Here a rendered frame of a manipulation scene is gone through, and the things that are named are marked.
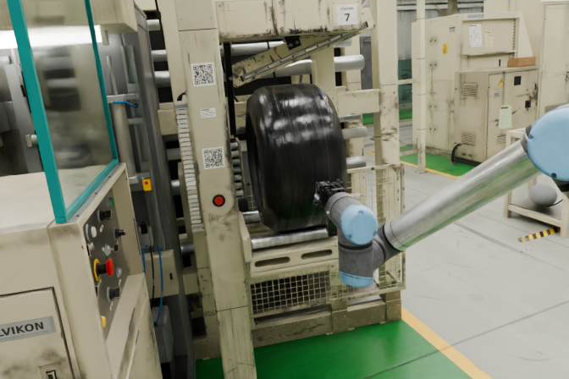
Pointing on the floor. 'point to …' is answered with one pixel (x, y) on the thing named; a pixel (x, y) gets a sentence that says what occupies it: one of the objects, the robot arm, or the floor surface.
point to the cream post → (223, 297)
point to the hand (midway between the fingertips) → (320, 194)
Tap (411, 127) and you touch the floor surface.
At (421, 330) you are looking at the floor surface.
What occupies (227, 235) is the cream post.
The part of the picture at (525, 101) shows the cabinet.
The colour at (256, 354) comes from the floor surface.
